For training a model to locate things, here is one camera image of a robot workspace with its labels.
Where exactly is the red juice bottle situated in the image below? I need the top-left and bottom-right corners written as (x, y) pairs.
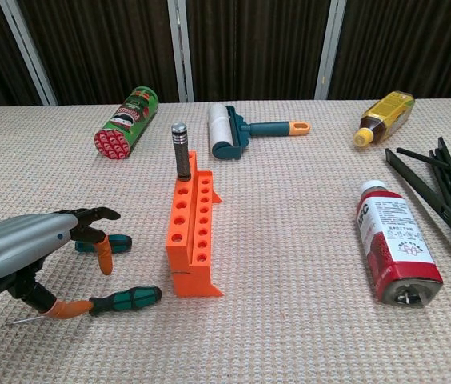
top-left (355, 179), bottom-right (445, 308)

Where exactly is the yellow tea bottle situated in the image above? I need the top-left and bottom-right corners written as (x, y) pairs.
top-left (353, 90), bottom-right (416, 147)

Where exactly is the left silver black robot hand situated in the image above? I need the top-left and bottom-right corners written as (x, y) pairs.
top-left (0, 206), bottom-right (122, 321)

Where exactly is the orange screwdriver holder rack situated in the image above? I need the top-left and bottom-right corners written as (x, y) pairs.
top-left (165, 150), bottom-right (226, 298)

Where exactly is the green black handle screwdriver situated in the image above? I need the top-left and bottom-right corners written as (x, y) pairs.
top-left (5, 286), bottom-right (162, 327)

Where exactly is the green Pringles can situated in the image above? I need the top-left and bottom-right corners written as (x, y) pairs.
top-left (93, 86), bottom-right (159, 161)

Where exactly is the grey aluminium partition post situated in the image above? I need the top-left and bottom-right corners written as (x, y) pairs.
top-left (313, 0), bottom-right (347, 100)
top-left (168, 0), bottom-right (195, 103)
top-left (0, 0), bottom-right (58, 107)

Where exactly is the beige woven tablecloth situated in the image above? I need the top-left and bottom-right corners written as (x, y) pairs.
top-left (0, 97), bottom-right (451, 384)

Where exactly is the dark teal handle screwdriver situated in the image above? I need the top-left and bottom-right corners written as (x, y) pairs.
top-left (74, 234), bottom-right (134, 254)

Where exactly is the black metal precision screwdriver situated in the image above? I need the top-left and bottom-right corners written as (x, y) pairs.
top-left (170, 122), bottom-right (192, 182)

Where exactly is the teal lint roller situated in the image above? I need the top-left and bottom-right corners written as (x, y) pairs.
top-left (206, 102), bottom-right (313, 162)

